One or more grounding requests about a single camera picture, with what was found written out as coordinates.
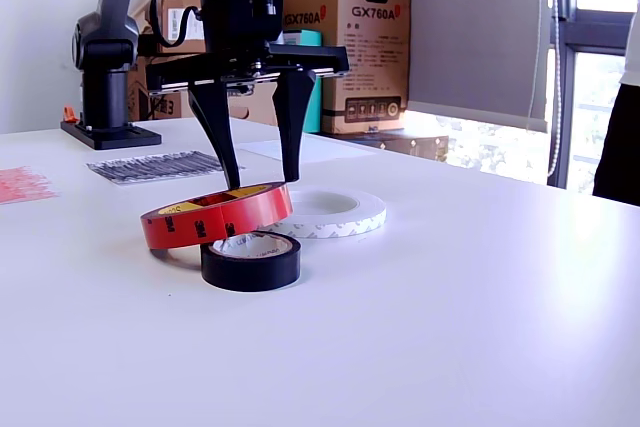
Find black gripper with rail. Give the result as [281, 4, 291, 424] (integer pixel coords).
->
[145, 0, 350, 189]

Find red double-sided tape roll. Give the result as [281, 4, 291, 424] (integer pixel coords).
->
[139, 181, 295, 252]

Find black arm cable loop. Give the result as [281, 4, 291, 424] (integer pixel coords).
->
[151, 0, 207, 53]

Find wrist camera board on bracket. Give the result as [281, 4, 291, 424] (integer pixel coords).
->
[230, 0, 297, 46]

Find white double-sided tape roll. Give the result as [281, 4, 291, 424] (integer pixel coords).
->
[262, 189, 389, 240]

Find teal and black carton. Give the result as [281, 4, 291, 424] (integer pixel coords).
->
[282, 29, 324, 134]

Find person in black shorts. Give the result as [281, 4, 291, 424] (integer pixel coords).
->
[592, 0, 640, 208]

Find wide brown cardboard carton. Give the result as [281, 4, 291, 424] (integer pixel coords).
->
[126, 54, 280, 127]

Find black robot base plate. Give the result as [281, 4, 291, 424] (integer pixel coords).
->
[59, 119, 164, 151]

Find blank white paper sheet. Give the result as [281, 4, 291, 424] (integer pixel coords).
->
[237, 138, 379, 166]

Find tall GX760A cardboard carton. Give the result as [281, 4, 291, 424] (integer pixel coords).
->
[272, 0, 412, 136]

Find grey roller blind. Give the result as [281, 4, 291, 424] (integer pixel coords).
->
[389, 0, 551, 134]

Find thin white blind cord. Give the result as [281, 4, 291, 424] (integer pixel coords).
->
[526, 0, 547, 122]

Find dark window frame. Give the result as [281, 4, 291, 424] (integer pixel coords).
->
[547, 0, 640, 193]

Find black electrical tape roll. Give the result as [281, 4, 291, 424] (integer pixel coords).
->
[200, 230, 303, 293]

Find black scribbled paper sheet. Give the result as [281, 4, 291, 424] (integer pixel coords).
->
[84, 149, 248, 187]

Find red scribbled paper sheet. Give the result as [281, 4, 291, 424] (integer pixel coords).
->
[0, 165, 64, 206]

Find white bead blind chain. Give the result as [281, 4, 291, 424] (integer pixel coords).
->
[546, 0, 565, 179]

